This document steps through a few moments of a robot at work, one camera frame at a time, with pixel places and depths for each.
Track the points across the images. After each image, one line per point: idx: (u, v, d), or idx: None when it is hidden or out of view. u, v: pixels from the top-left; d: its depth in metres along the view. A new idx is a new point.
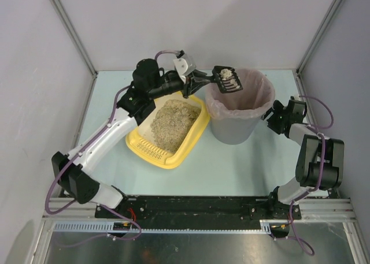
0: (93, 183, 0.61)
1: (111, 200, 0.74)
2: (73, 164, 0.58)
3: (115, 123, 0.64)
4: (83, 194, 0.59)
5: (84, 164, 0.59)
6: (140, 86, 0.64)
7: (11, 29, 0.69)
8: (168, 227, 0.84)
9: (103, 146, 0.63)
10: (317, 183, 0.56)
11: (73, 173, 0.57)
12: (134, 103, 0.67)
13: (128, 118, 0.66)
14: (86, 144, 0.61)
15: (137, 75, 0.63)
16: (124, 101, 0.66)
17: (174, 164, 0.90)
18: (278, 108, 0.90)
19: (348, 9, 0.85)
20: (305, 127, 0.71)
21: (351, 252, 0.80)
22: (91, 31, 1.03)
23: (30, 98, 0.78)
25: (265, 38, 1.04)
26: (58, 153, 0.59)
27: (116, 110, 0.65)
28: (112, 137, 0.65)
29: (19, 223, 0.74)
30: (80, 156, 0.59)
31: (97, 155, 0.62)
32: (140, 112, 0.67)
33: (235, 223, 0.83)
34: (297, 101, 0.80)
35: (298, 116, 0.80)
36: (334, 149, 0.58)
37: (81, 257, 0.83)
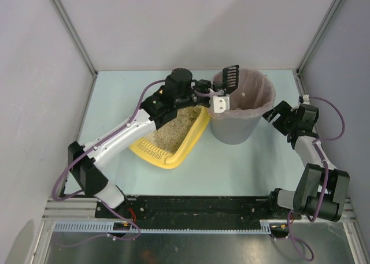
0: (102, 179, 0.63)
1: (113, 199, 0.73)
2: (87, 156, 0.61)
3: (134, 123, 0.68)
4: (91, 186, 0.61)
5: (96, 159, 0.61)
6: (170, 90, 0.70)
7: (11, 29, 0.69)
8: (168, 227, 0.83)
9: (119, 145, 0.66)
10: (313, 216, 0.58)
11: (85, 164, 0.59)
12: (157, 106, 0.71)
13: (148, 121, 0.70)
14: (103, 140, 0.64)
15: (170, 82, 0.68)
16: (148, 103, 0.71)
17: (173, 163, 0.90)
18: (285, 111, 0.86)
19: (348, 8, 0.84)
20: (311, 144, 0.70)
21: (351, 252, 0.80)
22: (91, 31, 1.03)
23: (30, 97, 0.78)
25: (265, 38, 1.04)
26: (76, 143, 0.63)
27: (138, 111, 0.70)
28: (128, 137, 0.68)
29: (18, 223, 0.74)
30: (95, 150, 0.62)
31: (111, 153, 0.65)
32: (160, 117, 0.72)
33: (235, 224, 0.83)
34: (308, 107, 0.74)
35: (307, 125, 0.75)
36: (336, 183, 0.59)
37: (81, 257, 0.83)
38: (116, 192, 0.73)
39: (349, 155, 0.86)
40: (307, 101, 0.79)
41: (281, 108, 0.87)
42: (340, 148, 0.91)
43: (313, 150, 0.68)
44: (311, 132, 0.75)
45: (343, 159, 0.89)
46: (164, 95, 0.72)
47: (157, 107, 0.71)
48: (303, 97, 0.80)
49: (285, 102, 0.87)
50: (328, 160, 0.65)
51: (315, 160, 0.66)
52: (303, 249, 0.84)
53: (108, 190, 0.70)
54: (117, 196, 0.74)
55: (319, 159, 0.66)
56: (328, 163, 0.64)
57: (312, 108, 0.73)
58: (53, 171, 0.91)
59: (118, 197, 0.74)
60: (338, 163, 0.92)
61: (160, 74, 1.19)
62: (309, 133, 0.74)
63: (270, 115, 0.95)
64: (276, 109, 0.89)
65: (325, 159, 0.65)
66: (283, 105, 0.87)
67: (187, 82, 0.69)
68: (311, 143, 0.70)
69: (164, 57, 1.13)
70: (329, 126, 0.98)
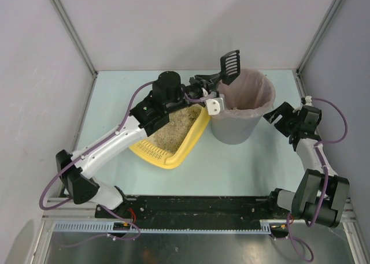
0: (91, 188, 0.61)
1: (110, 200, 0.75)
2: (74, 166, 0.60)
3: (124, 132, 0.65)
4: (79, 195, 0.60)
5: (83, 168, 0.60)
6: (158, 96, 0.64)
7: (11, 29, 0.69)
8: (168, 227, 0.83)
9: (108, 153, 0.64)
10: (311, 222, 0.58)
11: (73, 175, 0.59)
12: (148, 112, 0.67)
13: (138, 128, 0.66)
14: (91, 148, 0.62)
15: (156, 86, 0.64)
16: (137, 109, 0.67)
17: (173, 164, 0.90)
18: (287, 112, 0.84)
19: (348, 8, 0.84)
20: (313, 147, 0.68)
21: (351, 252, 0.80)
22: (91, 32, 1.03)
23: (30, 97, 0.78)
25: (265, 38, 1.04)
26: (64, 151, 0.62)
27: (128, 118, 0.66)
28: (118, 145, 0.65)
29: (19, 223, 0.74)
30: (82, 160, 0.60)
31: (100, 162, 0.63)
32: (151, 125, 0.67)
33: (235, 224, 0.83)
34: (311, 109, 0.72)
35: (310, 126, 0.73)
36: (336, 189, 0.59)
37: (81, 257, 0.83)
38: (114, 194, 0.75)
39: (350, 155, 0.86)
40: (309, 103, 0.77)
41: (283, 110, 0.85)
42: (340, 148, 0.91)
43: (315, 155, 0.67)
44: (313, 134, 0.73)
45: (343, 159, 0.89)
46: (154, 100, 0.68)
47: (147, 114, 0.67)
48: (306, 99, 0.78)
49: (288, 103, 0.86)
50: (329, 166, 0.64)
51: (315, 165, 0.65)
52: (303, 249, 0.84)
53: (105, 193, 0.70)
54: (115, 197, 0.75)
55: (319, 164, 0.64)
56: (329, 170, 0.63)
57: (315, 110, 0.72)
58: (53, 171, 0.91)
59: (116, 199, 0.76)
60: (338, 163, 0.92)
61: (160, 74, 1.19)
62: (311, 136, 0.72)
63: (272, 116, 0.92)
64: (278, 110, 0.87)
65: (326, 165, 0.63)
66: (286, 106, 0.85)
67: (175, 86, 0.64)
68: (313, 147, 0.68)
69: (164, 57, 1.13)
70: (328, 126, 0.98)
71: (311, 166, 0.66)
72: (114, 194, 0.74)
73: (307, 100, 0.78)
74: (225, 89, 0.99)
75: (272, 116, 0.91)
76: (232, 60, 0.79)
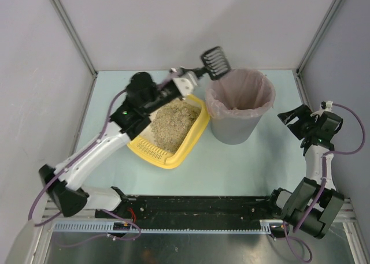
0: (80, 199, 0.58)
1: (106, 204, 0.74)
2: (58, 180, 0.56)
3: (106, 138, 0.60)
4: (69, 208, 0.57)
5: (69, 181, 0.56)
6: (133, 100, 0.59)
7: (11, 29, 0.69)
8: (168, 227, 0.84)
9: (92, 162, 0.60)
10: (295, 227, 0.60)
11: (58, 188, 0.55)
12: (128, 116, 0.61)
13: (121, 133, 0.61)
14: (74, 160, 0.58)
15: (130, 89, 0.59)
16: (115, 115, 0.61)
17: (173, 164, 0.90)
18: (305, 115, 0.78)
19: (348, 8, 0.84)
20: (321, 158, 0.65)
21: (351, 252, 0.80)
22: (91, 32, 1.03)
23: (30, 98, 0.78)
25: (265, 38, 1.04)
26: (46, 166, 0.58)
27: (108, 125, 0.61)
28: (102, 153, 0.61)
29: (18, 223, 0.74)
30: (66, 173, 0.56)
31: (85, 172, 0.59)
32: (132, 129, 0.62)
33: (235, 223, 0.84)
34: (331, 116, 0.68)
35: (327, 134, 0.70)
36: (329, 203, 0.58)
37: (81, 257, 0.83)
38: (111, 196, 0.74)
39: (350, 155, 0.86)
40: (329, 108, 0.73)
41: (301, 112, 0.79)
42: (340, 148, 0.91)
43: (318, 164, 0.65)
44: (328, 141, 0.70)
45: (343, 159, 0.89)
46: (130, 105, 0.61)
47: (128, 119, 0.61)
48: (326, 104, 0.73)
49: (307, 106, 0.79)
50: (329, 178, 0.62)
51: (315, 175, 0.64)
52: (303, 249, 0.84)
53: (98, 198, 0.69)
54: (111, 200, 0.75)
55: (320, 175, 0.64)
56: (327, 183, 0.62)
57: (336, 118, 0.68)
58: None
59: (114, 199, 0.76)
60: (338, 163, 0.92)
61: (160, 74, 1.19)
62: (325, 142, 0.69)
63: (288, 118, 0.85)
64: (296, 111, 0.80)
65: (326, 177, 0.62)
66: (304, 109, 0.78)
67: (150, 86, 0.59)
68: (321, 156, 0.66)
69: (164, 57, 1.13)
70: None
71: (311, 175, 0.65)
72: (110, 197, 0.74)
73: (327, 105, 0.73)
74: (225, 89, 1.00)
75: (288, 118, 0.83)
76: (215, 56, 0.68)
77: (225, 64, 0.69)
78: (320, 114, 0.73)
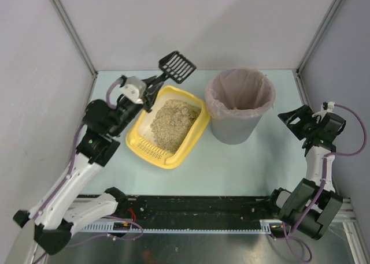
0: (62, 234, 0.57)
1: (103, 212, 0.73)
2: (34, 224, 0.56)
3: (76, 172, 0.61)
4: (54, 245, 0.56)
5: (45, 223, 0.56)
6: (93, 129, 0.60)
7: (11, 30, 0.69)
8: (168, 227, 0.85)
9: (67, 198, 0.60)
10: (292, 227, 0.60)
11: (36, 233, 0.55)
12: (93, 145, 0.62)
13: (88, 164, 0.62)
14: (47, 200, 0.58)
15: (89, 119, 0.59)
16: (82, 146, 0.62)
17: (174, 164, 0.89)
18: (307, 115, 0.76)
19: (348, 8, 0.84)
20: (322, 158, 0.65)
21: (351, 252, 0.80)
22: (91, 32, 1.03)
23: (30, 98, 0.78)
25: (265, 38, 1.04)
26: (20, 212, 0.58)
27: (76, 157, 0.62)
28: (76, 186, 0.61)
29: (19, 223, 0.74)
30: (41, 215, 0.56)
31: (62, 209, 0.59)
32: (101, 156, 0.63)
33: (235, 223, 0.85)
34: (333, 116, 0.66)
35: (329, 136, 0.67)
36: (328, 204, 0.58)
37: (81, 257, 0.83)
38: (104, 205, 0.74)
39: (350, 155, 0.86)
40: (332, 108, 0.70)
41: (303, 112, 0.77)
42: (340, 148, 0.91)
43: (319, 165, 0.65)
44: (329, 144, 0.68)
45: (343, 159, 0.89)
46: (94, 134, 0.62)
47: (94, 147, 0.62)
48: (328, 104, 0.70)
49: (308, 106, 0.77)
50: (329, 180, 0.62)
51: (315, 177, 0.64)
52: (303, 249, 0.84)
53: (89, 215, 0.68)
54: (107, 205, 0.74)
55: (319, 177, 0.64)
56: (326, 185, 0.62)
57: (339, 119, 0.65)
58: (52, 171, 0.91)
59: (110, 204, 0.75)
60: (338, 163, 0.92)
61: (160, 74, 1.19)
62: (327, 144, 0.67)
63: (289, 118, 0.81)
64: (298, 112, 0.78)
65: (325, 179, 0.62)
66: (306, 109, 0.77)
67: (106, 115, 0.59)
68: (321, 157, 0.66)
69: (164, 56, 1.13)
70: None
71: (311, 176, 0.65)
72: (102, 207, 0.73)
73: (329, 106, 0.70)
74: (225, 89, 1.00)
75: (289, 119, 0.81)
76: (178, 61, 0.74)
77: (187, 65, 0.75)
78: (322, 114, 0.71)
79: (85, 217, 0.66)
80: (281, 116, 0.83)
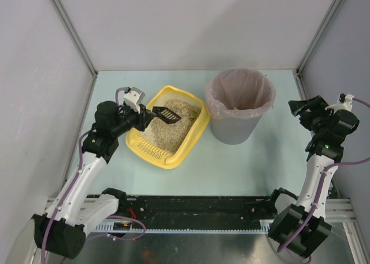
0: (80, 233, 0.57)
1: (106, 211, 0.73)
2: (55, 221, 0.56)
3: (85, 167, 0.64)
4: (72, 245, 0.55)
5: (66, 218, 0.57)
6: (103, 123, 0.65)
7: (11, 30, 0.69)
8: (168, 227, 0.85)
9: (81, 192, 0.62)
10: (280, 247, 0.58)
11: (59, 228, 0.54)
12: (97, 142, 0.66)
13: (97, 159, 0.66)
14: (63, 196, 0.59)
15: (99, 114, 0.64)
16: (87, 144, 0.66)
17: (174, 163, 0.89)
18: (319, 108, 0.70)
19: (347, 9, 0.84)
20: (319, 176, 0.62)
21: (351, 252, 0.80)
22: (91, 32, 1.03)
23: (30, 98, 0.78)
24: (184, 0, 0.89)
25: (265, 38, 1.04)
26: (37, 215, 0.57)
27: (83, 155, 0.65)
28: (87, 182, 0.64)
29: (19, 223, 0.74)
30: (60, 211, 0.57)
31: (78, 204, 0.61)
32: (106, 151, 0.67)
33: (235, 223, 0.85)
34: (344, 118, 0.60)
35: (336, 139, 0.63)
36: (315, 231, 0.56)
37: (81, 258, 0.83)
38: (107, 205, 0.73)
39: (350, 155, 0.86)
40: (348, 105, 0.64)
41: (315, 104, 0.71)
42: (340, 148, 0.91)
43: (314, 183, 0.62)
44: (335, 148, 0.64)
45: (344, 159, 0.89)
46: (99, 131, 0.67)
47: (99, 144, 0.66)
48: (346, 97, 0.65)
49: (322, 97, 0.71)
50: (321, 203, 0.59)
51: (307, 200, 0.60)
52: None
53: (96, 216, 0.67)
54: (109, 204, 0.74)
55: (311, 200, 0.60)
56: (316, 210, 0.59)
57: (349, 123, 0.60)
58: (53, 171, 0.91)
59: (111, 202, 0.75)
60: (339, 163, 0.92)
61: (160, 74, 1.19)
62: (332, 151, 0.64)
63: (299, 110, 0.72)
64: (309, 103, 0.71)
65: (317, 203, 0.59)
66: (319, 101, 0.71)
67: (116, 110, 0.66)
68: (320, 173, 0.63)
69: (164, 56, 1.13)
70: None
71: (303, 196, 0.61)
72: (105, 206, 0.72)
73: (347, 99, 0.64)
74: (225, 89, 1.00)
75: (297, 110, 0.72)
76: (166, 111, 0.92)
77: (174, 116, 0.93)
78: (335, 108, 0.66)
79: (93, 218, 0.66)
80: (290, 103, 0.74)
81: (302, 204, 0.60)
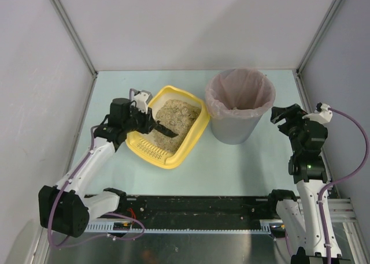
0: (84, 213, 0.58)
1: (109, 203, 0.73)
2: (65, 192, 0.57)
3: (97, 148, 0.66)
4: (77, 224, 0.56)
5: (76, 190, 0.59)
6: (115, 114, 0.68)
7: (11, 30, 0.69)
8: (168, 227, 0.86)
9: (91, 170, 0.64)
10: None
11: (68, 199, 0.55)
12: (109, 130, 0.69)
13: (107, 142, 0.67)
14: (74, 171, 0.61)
15: (113, 106, 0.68)
16: (99, 130, 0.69)
17: (174, 163, 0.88)
18: (296, 118, 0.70)
19: (348, 8, 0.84)
20: (318, 208, 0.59)
21: (351, 253, 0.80)
22: (91, 32, 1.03)
23: (30, 97, 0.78)
24: None
25: (265, 38, 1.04)
26: (46, 186, 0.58)
27: (95, 140, 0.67)
28: (96, 163, 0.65)
29: (18, 223, 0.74)
30: (70, 183, 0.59)
31: (87, 181, 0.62)
32: (116, 138, 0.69)
33: (234, 223, 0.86)
34: (314, 135, 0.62)
35: (314, 153, 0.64)
36: None
37: (81, 258, 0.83)
38: (109, 199, 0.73)
39: (350, 155, 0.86)
40: (325, 111, 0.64)
41: (292, 113, 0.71)
42: (340, 149, 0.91)
43: (317, 216, 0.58)
44: (317, 164, 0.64)
45: (344, 159, 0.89)
46: (111, 123, 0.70)
47: (109, 131, 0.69)
48: (322, 106, 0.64)
49: (299, 105, 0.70)
50: (332, 238, 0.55)
51: (318, 240, 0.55)
52: None
53: (98, 205, 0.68)
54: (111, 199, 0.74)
55: (324, 240, 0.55)
56: (331, 249, 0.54)
57: (320, 137, 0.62)
58: (53, 171, 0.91)
59: (113, 200, 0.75)
60: (339, 163, 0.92)
61: (160, 74, 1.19)
62: (315, 168, 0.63)
63: (277, 118, 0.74)
64: (285, 112, 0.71)
65: (329, 241, 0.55)
66: (295, 110, 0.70)
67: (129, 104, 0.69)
68: (317, 201, 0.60)
69: (164, 56, 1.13)
70: (328, 126, 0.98)
71: (313, 238, 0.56)
72: (108, 198, 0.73)
73: (323, 108, 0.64)
74: (225, 89, 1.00)
75: (276, 117, 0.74)
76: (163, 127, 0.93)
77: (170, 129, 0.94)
78: (312, 116, 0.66)
79: (96, 205, 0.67)
80: (270, 116, 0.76)
81: (317, 249, 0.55)
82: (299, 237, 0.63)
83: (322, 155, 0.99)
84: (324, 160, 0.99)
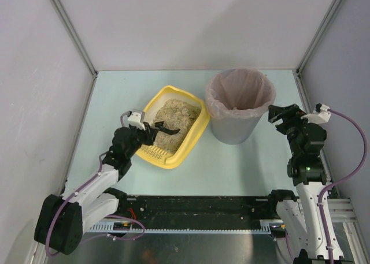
0: (80, 229, 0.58)
1: (107, 208, 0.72)
2: (69, 203, 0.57)
3: (104, 173, 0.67)
4: (71, 238, 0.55)
5: (80, 202, 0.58)
6: (118, 148, 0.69)
7: (11, 30, 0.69)
8: (168, 227, 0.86)
9: (96, 190, 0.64)
10: None
11: (70, 208, 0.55)
12: (115, 162, 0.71)
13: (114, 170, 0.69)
14: (80, 186, 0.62)
15: (115, 140, 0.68)
16: (107, 159, 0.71)
17: (173, 163, 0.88)
18: (294, 118, 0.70)
19: (348, 8, 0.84)
20: (318, 210, 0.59)
21: (351, 252, 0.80)
22: (91, 31, 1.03)
23: (30, 97, 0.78)
24: None
25: (265, 38, 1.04)
26: (52, 195, 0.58)
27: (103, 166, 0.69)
28: (102, 186, 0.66)
29: (19, 223, 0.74)
30: (76, 196, 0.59)
31: (90, 198, 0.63)
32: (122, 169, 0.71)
33: (234, 223, 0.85)
34: (314, 138, 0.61)
35: (313, 155, 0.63)
36: None
37: (81, 258, 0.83)
38: (108, 207, 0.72)
39: (349, 155, 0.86)
40: (324, 113, 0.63)
41: (290, 114, 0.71)
42: (340, 149, 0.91)
43: (318, 219, 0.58)
44: (315, 166, 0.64)
45: (344, 159, 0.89)
46: (115, 153, 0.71)
47: (117, 163, 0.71)
48: (321, 107, 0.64)
49: (297, 106, 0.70)
50: (333, 240, 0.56)
51: (320, 242, 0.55)
52: None
53: (97, 213, 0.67)
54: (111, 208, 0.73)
55: (325, 242, 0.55)
56: (333, 252, 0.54)
57: (320, 140, 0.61)
58: (53, 171, 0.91)
59: (113, 206, 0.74)
60: (339, 163, 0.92)
61: (160, 74, 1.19)
62: (313, 170, 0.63)
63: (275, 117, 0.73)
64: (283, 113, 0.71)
65: (330, 243, 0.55)
66: (293, 110, 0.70)
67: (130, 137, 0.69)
68: (317, 204, 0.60)
69: (164, 56, 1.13)
70: (328, 125, 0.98)
71: (314, 241, 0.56)
72: (108, 204, 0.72)
73: (322, 109, 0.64)
74: (225, 89, 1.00)
75: (274, 117, 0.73)
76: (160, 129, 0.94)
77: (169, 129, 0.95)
78: (310, 118, 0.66)
79: (92, 215, 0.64)
80: (269, 117, 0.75)
81: (319, 252, 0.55)
82: (301, 239, 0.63)
83: (323, 157, 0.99)
84: (324, 160, 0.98)
